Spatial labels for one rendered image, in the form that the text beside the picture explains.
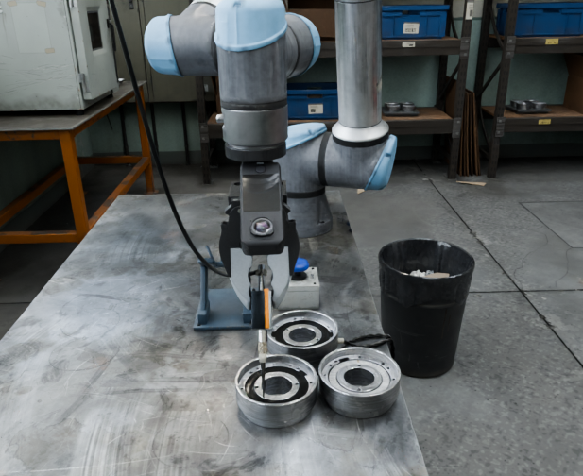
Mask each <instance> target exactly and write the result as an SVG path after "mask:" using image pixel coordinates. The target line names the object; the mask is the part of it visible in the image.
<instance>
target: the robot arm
mask: <svg viewBox="0 0 583 476"><path fill-rule="evenodd" d="M334 19H335V43H336V67H337V90H338V114H339V121H338V122H337V123H336V124H335V125H334V126H333V128H332V132H327V131H326V130H327V128H326V126H325V125H324V124H322V123H306V124H298V125H294V126H288V110H287V82H286V80H287V79H289V78H291V77H298V76H301V75H302V74H304V73H305V72H306V71H307V70H308V69H309V68H311V67H312V66H313V65H314V63H315V62H316V61H317V58H318V55H319V51H320V46H321V43H320V37H319V34H318V32H317V29H316V27H315V26H314V24H313V23H312V22H311V21H309V20H308V19H307V18H305V17H303V16H300V15H298V14H295V13H285V11H284V4H283V2H282V1H281V0H195V1H194V2H193V3H192V4H191V5H190V6H189V7H188V8H187V9H186V10H185V11H184V12H183V13H182V14H181V15H177V16H173V15H172V14H167V15H166V16H158V17H155V18H153V19H152V20H151V21H150V22H149V24H148V25H147V27H146V33H145V50H146V54H147V58H148V61H149V63H150V65H151V66H152V67H153V69H154V70H156V71H157V72H158V73H161V74H165V75H176V76H180V77H184V76H205V77H219V91H220V106H221V111H222V114H218V115H217V116H216V122H217V123H224V126H223V140H224V141H225V142H226V143H225V152H226V157H227V158H229V159H231V160H235V161H241V162H243V163H242V164H241V167H240V181H232V182H231V188H230V192H229V195H228V200H229V207H227V208H226V211H225V214H227V215H228V216H229V221H228V222H226V221H222V222H221V225H220V227H221V234H220V239H219V254H220V258H221V260H222V263H223V264H224V267H225V269H226V272H227V274H228V277H229V278H230V280H231V284H232V286H233V289H234V291H235V292H236V295H237V296H238V297H239V299H240V300H241V302H242V303H243V304H244V305H245V307H246V308H247V309H248V310H251V306H250V305H251V297H250V295H251V292H250V283H251V277H250V274H249V270H250V269H251V267H252V257H253V255H267V264H268V266H269V268H270V269H271V270H272V275H271V286H272V288H273V290H272V293H271V295H272V297H271V298H272V300H271V301H272V306H273V309H277V308H278V307H279V305H280V304H281V302H282V301H283V298H284V296H285V294H286V292H287V289H288V286H289V283H290V281H291V278H292V275H293V272H294V269H295V266H296V263H297V259H298V257H299V252H300V241H299V238H309V237H316V236H319V235H322V234H325V233H327V232H328V231H330V230H331V229H332V227H333V215H332V212H331V209H330V206H329V203H328V200H327V197H326V194H325V186H333V187H343V188H353V189H364V191H366V190H382V189H384V188H385V187H386V186H387V184H388V181H389V178H390V174H391V171H392V167H393V162H394V159H395V153H396V147H397V137H396V136H393V135H389V134H388V133H389V128H388V124H387V123H386V122H385V121H384V120H383V119H382V0H334ZM272 160H273V162H272ZM238 185H240V186H238Z"/></svg>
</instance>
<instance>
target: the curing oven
mask: <svg viewBox="0 0 583 476"><path fill-rule="evenodd" d="M114 51H117V50H116V41H115V34H114V26H113V24H112V23H111V17H110V10H109V1H108V0H0V111H66V110H76V115H84V112H83V110H84V109H86V108H88V107H90V106H91V105H92V104H94V103H96V102H97V101H99V100H101V99H103V98H104V97H107V98H111V97H113V95H112V94H114V93H116V92H117V91H119V83H118V82H119V80H118V74H117V66H116V59H115V52H114Z"/></svg>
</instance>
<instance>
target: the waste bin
mask: <svg viewBox="0 0 583 476"><path fill-rule="evenodd" d="M378 261H379V282H380V288H381V325H382V328H383V331H384V334H389V335H390V336H391V338H392V340H393V342H394V346H395V351H394V352H395V358H394V360H395V362H396V363H397V364H398V366H399V368H400V371H401V373H402V374H405V375H408V376H413V377H421V378H428V377H435V376H438V375H441V374H443V373H445V372H447V371H448V370H450V369H451V367H452V366H453V364H454V357H455V353H456V348H457V343H458V338H459V334H460V329H461V324H462V319H463V314H464V310H465V305H466V300H467V297H468V294H469V290H470V286H471V282H472V273H473V271H474V268H475V261H474V258H473V256H472V255H471V254H470V253H469V252H467V251H466V250H464V249H463V248H461V247H459V246H456V245H454V244H451V243H448V242H444V241H440V240H435V239H426V238H409V239H402V240H398V241H394V242H391V243H389V244H387V245H385V246H383V247H382V248H381V249H380V251H379V254H378ZM418 270H419V271H420V272H421V273H423V272H425V273H426V271H428V270H429V271H434V273H445V274H449V277H444V278H427V277H419V276H414V275H410V274H411V273H412V271H418Z"/></svg>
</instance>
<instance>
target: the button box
mask: <svg viewBox="0 0 583 476"><path fill-rule="evenodd" d="M300 273H301V275H300V276H295V275H294V272H293V275H292V278H291V281H290V283H289V286H288V289H287V292H286V294H285V296H284V298H283V301H282V302H281V304H280V305H279V307H278V310H311V309H319V284H318V276H317V268H316V267H309V268H308V269H307V270H305V271H302V272H300Z"/></svg>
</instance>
